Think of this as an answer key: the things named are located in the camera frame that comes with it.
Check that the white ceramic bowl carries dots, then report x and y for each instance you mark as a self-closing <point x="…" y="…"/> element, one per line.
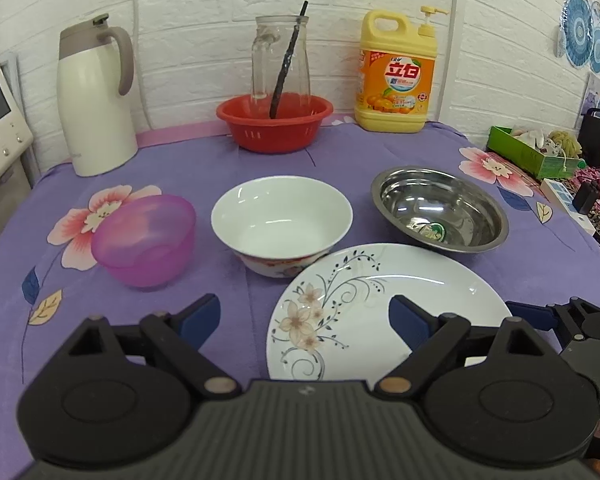
<point x="280" y="225"/>

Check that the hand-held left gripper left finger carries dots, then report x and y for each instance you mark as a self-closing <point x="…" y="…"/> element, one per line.
<point x="202" y="317"/>

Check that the white thermos jug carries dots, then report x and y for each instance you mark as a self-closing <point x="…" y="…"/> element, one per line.
<point x="95" y="110"/>

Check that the black flask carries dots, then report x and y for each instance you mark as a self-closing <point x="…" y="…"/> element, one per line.
<point x="594" y="137"/>

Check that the large blue paper fan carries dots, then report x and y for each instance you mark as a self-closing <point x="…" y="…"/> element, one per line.
<point x="577" y="27"/>

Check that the beige scrubber ball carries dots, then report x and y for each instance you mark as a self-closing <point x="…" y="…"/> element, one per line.
<point x="566" y="142"/>

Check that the purple floral tablecloth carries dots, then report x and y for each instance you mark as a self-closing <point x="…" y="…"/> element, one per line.
<point x="190" y="165"/>

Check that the white power strip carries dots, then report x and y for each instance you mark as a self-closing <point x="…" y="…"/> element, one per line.
<point x="560" y="195"/>

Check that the red plastic basket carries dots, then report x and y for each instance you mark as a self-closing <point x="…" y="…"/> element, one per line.
<point x="275" y="136"/>

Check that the white floral plate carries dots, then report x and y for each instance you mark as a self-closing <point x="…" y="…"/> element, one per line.
<point x="360" y="305"/>

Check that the white water dispenser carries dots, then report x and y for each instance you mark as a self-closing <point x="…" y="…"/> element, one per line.
<point x="0" y="125"/>

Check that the green cardboard box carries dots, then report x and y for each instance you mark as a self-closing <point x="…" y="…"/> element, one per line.
<point x="525" y="157"/>

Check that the black stirring stick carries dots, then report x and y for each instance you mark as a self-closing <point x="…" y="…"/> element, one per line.
<point x="286" y="66"/>

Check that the stainless steel bowl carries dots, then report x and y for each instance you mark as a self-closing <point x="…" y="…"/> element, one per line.
<point x="445" y="210"/>

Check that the small blue paper fan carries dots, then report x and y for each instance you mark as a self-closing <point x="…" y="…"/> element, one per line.
<point x="599" y="50"/>

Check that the purple plastic bowl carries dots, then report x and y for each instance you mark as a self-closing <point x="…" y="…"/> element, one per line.
<point x="147" y="245"/>

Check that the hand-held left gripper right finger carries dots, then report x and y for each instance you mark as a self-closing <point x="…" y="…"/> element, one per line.
<point x="409" y="320"/>

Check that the black power adapter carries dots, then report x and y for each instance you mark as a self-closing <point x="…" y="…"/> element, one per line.
<point x="586" y="197"/>

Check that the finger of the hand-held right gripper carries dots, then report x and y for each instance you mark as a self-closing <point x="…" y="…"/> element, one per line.
<point x="530" y="316"/>

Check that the clear glass pitcher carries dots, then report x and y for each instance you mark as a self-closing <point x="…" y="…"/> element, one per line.
<point x="261" y="70"/>

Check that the yellow dish soap bottle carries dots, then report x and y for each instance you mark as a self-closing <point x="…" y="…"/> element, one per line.
<point x="395" y="80"/>

